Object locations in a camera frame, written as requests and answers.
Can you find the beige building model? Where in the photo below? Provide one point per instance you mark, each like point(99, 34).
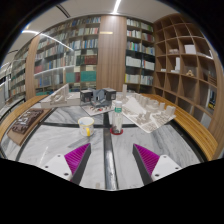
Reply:
point(60, 98)

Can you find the wooden cubby shelf unit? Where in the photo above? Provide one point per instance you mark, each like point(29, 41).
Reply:
point(186, 73)

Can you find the dark grey house model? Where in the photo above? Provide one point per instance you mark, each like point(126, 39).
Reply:
point(98, 98)

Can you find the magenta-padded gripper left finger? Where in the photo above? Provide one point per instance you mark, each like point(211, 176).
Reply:
point(75, 160)

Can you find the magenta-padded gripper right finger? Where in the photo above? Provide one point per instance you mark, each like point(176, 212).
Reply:
point(150, 160)

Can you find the clear plastic bottle green label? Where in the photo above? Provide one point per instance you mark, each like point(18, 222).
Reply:
point(117, 116)

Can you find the straight ceiling light strip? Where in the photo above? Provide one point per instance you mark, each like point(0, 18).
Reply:
point(117, 6)

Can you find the tall bookshelf wall with books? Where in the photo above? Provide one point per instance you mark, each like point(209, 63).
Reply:
point(73, 56)

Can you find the brown building model on board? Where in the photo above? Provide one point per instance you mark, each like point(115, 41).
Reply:
point(28, 121)

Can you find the white city block model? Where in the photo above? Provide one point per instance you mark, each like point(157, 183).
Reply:
point(146, 113)

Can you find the flat round red coaster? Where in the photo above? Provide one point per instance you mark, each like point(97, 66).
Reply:
point(116, 133)

